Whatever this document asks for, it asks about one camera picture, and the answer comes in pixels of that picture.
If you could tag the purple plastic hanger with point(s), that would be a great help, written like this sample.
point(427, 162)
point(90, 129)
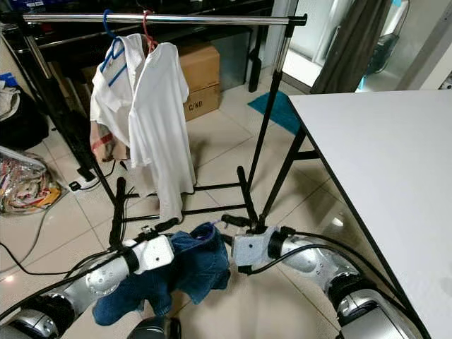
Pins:
point(210, 226)

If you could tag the blue denim jeans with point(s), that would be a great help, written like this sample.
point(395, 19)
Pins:
point(198, 268)

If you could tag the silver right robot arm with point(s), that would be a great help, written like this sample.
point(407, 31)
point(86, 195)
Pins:
point(318, 261)

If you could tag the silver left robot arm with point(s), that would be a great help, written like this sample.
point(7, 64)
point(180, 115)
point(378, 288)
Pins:
point(99, 282)

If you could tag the pink plastic hanger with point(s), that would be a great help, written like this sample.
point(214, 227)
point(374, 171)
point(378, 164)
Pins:
point(147, 30)

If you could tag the blue plastic hanger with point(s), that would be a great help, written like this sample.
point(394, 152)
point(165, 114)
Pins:
point(107, 30)

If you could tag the white power strip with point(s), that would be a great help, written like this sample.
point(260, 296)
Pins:
point(85, 183)

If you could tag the grey robot leg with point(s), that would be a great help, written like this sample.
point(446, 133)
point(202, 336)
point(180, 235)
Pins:
point(154, 328)

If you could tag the plain white polo shirt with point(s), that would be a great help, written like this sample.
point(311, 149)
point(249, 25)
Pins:
point(159, 120)

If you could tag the teal floor mat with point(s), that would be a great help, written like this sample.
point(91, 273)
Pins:
point(275, 111)

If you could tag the white polo plaid cuffs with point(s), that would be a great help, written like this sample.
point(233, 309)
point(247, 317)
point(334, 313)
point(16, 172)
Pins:
point(109, 106)

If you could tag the clear bag of colourful cloth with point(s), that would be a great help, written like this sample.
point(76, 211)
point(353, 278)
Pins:
point(28, 187)

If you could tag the white folding table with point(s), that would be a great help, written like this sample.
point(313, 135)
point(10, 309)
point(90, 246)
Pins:
point(381, 155)

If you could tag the brown cardboard box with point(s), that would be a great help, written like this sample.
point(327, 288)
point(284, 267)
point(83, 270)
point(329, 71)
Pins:
point(201, 78)

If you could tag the black bag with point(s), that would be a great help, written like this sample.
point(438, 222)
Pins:
point(25, 123)

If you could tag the glass sliding door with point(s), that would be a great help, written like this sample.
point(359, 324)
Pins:
point(304, 46)

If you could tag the white crumpled cloth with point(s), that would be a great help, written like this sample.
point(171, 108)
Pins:
point(8, 99)

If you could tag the silver black clothes rack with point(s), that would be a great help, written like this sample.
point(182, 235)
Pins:
point(219, 19)

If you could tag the dark grey curtain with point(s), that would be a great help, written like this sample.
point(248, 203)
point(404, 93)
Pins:
point(353, 46)

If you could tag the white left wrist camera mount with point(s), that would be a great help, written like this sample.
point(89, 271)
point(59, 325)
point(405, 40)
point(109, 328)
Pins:
point(154, 253)

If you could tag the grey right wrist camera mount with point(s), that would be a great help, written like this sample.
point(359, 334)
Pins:
point(251, 249)

